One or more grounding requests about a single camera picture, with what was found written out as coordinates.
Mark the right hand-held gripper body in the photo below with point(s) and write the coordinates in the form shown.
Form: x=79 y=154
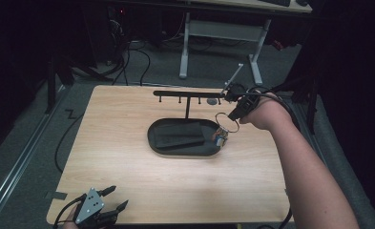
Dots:
x=239 y=92

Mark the black tape strip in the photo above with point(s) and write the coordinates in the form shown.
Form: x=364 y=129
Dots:
x=55 y=195

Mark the white-framed wooden desk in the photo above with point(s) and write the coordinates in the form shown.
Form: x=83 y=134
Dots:
x=223 y=31

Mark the grey round table grommet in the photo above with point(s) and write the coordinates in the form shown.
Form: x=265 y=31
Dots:
x=212 y=101

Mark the dark computer tower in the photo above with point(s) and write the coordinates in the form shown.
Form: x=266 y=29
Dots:
x=107 y=31

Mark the black key holder tray stand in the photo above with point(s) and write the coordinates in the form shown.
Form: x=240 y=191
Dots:
x=182 y=143

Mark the dark metal stand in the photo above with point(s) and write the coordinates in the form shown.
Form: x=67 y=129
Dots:
x=312 y=105
x=51 y=82

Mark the person's left hand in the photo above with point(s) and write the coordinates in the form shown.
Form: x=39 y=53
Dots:
x=70 y=219

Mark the black computer mouse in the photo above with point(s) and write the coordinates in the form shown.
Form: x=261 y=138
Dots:
x=302 y=2

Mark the black wallet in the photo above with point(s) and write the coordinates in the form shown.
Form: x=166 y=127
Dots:
x=178 y=135

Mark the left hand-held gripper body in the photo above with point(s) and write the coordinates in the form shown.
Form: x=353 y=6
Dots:
x=89 y=206

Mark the person's right hand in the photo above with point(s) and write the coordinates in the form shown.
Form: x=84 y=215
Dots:
x=266 y=113

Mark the black keyboard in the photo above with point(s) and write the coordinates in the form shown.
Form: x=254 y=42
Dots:
x=275 y=2

